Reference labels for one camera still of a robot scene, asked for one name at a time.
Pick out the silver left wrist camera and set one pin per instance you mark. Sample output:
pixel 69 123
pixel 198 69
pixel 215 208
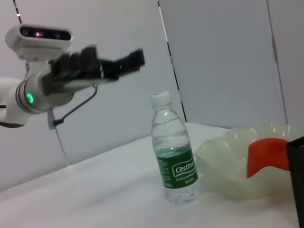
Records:
pixel 42 45

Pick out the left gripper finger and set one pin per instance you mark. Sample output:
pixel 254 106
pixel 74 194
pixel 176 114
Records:
pixel 130 63
pixel 89 53

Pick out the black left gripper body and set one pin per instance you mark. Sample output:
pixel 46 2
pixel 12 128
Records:
pixel 71 76

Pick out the black mesh pen holder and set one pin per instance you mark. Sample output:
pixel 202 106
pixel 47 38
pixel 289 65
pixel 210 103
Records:
pixel 297 178

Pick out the green glass fruit plate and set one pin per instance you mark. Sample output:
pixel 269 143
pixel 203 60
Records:
pixel 225 154

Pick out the clear green-label water bottle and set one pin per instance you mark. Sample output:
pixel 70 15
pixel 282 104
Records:
pixel 175 166

